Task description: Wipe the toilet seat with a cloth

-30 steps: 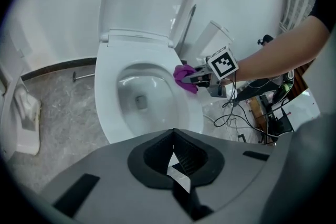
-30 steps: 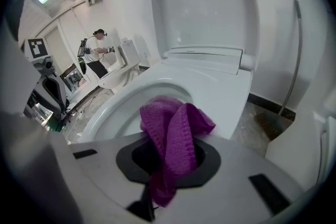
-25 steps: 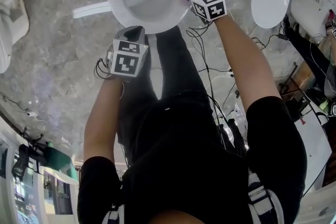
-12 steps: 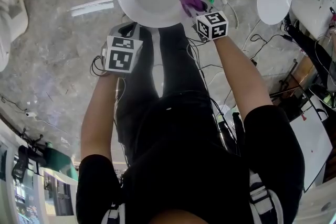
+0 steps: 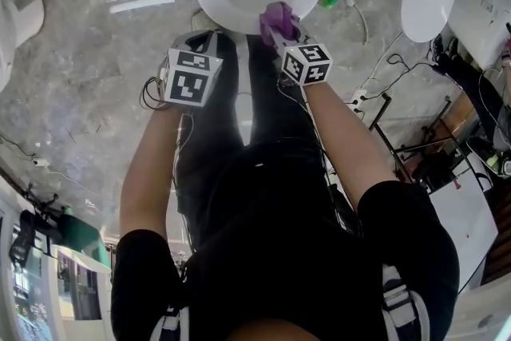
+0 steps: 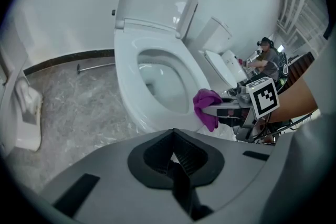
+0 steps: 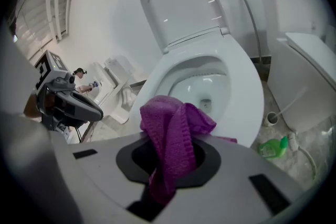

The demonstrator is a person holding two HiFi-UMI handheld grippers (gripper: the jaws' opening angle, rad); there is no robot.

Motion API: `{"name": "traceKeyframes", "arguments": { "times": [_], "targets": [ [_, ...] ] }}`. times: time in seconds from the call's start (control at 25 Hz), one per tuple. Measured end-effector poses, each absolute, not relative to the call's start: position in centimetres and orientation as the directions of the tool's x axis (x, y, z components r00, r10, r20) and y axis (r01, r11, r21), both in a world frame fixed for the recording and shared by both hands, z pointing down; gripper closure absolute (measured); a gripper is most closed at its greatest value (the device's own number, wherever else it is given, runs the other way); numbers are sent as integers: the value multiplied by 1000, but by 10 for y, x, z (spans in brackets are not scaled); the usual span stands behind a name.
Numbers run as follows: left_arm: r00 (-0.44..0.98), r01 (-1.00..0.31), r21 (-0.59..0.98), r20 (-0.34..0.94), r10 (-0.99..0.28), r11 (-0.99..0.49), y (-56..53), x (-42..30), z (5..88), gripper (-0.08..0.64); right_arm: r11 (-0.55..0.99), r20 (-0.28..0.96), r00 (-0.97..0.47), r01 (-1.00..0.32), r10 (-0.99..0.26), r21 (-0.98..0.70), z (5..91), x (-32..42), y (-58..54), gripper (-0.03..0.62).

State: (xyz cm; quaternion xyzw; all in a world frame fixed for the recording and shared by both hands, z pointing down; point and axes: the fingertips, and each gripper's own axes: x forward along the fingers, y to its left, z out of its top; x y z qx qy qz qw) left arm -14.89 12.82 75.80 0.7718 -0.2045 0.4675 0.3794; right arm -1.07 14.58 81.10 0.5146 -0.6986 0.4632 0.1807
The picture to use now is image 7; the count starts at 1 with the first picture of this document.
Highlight white closed toilet with tank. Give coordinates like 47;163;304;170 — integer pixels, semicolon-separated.
256;0;336;135

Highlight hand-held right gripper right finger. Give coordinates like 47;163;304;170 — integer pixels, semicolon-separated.
157;135;307;224

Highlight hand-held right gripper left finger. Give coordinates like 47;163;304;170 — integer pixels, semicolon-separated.
49;130;158;223

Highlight green bottle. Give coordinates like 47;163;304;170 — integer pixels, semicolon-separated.
258;135;290;160

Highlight white toilet seat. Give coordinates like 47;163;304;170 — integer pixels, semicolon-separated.
129;31;265;150

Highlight white hose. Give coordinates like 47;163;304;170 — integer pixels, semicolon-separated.
288;131;320;183

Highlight person's left forearm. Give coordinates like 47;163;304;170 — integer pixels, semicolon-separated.
23;93;43;121

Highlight white toilet bowl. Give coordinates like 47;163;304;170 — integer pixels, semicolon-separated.
167;56;232;116

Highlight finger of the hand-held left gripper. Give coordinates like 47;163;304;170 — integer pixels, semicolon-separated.
56;89;104;123

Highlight white toilet with labelled tank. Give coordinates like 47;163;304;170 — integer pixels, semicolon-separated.
103;56;138;124

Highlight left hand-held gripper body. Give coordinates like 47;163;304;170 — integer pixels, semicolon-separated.
33;49;79;132

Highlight white toilet brush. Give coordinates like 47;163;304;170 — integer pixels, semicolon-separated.
277;87;308;116

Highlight white ceiling pipes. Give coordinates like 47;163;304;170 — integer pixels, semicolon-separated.
15;0;75;61

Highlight purple cloth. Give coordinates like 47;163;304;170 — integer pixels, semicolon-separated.
139;94;237;207

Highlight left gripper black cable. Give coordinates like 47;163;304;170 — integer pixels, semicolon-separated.
74;120;97;144

